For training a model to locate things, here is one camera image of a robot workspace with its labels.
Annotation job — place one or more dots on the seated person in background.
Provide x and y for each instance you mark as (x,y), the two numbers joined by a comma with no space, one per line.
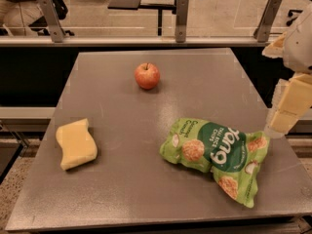
(16,16)

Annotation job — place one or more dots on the green rice chip bag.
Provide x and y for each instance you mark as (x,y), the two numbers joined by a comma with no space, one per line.
(233,157)

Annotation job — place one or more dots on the middle metal bracket post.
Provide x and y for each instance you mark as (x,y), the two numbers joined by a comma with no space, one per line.
(181,20)

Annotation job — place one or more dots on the left metal bracket post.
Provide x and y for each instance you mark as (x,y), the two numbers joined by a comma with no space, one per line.
(52,19)

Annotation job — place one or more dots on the red apple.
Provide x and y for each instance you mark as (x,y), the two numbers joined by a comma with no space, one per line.
(147,75)

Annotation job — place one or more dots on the right metal bracket post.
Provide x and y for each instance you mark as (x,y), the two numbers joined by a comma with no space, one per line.
(262,32)

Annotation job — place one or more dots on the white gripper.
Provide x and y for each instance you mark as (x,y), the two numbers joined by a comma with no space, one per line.
(299,51)

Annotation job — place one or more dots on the yellow sponge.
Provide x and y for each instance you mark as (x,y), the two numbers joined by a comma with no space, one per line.
(77,145)

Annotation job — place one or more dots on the metal bracket post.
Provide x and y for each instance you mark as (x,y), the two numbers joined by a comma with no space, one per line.
(181,20)
(52,19)
(262,32)

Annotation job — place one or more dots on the metal rail ledge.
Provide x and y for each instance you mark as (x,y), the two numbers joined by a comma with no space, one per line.
(236,41)

